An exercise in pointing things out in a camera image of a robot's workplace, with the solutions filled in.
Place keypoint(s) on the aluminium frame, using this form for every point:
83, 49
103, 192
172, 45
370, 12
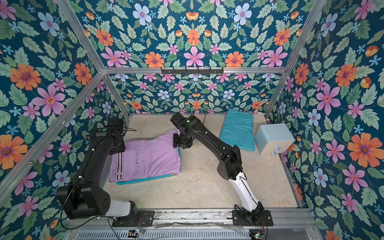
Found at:
68, 67

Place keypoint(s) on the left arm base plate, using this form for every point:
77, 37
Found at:
139, 219

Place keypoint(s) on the light blue box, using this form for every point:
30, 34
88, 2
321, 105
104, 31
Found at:
272, 139

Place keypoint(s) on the black hook rail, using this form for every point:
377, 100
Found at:
187, 71

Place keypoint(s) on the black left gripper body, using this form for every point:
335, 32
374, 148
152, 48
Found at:
119, 147

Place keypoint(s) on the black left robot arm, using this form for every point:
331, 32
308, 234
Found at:
83, 197

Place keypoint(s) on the teal pants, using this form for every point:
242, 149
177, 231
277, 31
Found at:
237, 130

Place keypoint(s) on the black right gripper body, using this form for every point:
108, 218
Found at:
182, 141

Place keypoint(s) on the purple pants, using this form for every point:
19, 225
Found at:
162, 142

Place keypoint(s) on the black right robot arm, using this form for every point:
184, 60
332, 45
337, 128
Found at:
230, 161

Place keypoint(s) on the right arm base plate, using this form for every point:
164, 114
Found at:
247, 219

